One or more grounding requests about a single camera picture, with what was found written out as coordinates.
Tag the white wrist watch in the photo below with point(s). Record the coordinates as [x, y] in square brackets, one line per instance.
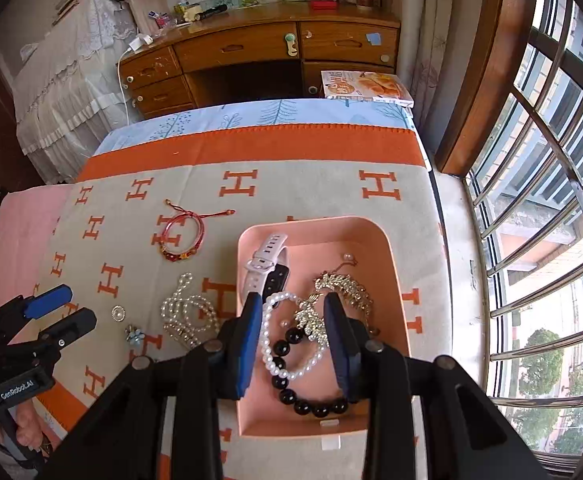
[266, 255]

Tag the cluster of small bottles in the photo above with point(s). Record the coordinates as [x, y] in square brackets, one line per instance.
[176, 12]

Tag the lace covered cabinet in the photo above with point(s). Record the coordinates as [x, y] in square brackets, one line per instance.
[71, 85]

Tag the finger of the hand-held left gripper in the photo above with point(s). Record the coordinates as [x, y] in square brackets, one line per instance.
[46, 301]
[71, 327]

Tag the bread print box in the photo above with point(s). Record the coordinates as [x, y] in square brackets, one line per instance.
[366, 85]

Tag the wooden window frame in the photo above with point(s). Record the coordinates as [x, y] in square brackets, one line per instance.
[481, 60]

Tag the white floral curtain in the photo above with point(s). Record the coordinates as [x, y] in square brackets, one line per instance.
[421, 35]

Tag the person's left hand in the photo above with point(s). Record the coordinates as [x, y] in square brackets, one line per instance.
[24, 425]

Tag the black flashlight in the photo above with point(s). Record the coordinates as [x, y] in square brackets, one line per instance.
[211, 11]

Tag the cream drawer safety lock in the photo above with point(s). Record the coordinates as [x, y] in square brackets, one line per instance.
[290, 42]

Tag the beige orange printed blanket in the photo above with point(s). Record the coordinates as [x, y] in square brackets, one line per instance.
[321, 185]

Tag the blue flower hair clip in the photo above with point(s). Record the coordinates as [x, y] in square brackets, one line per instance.
[133, 336]

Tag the pink plastic tray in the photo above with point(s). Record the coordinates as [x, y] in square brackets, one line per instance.
[316, 260]

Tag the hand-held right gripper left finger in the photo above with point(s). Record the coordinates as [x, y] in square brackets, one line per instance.
[249, 345]

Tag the blue sticker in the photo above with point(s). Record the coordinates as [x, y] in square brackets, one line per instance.
[374, 38]

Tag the red box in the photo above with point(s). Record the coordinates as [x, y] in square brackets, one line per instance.
[322, 5]

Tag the pink blanket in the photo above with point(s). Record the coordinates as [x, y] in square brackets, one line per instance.
[26, 230]

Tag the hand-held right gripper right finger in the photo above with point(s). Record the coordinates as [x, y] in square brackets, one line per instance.
[339, 345]

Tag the wooden desk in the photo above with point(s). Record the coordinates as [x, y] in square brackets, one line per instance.
[241, 47]

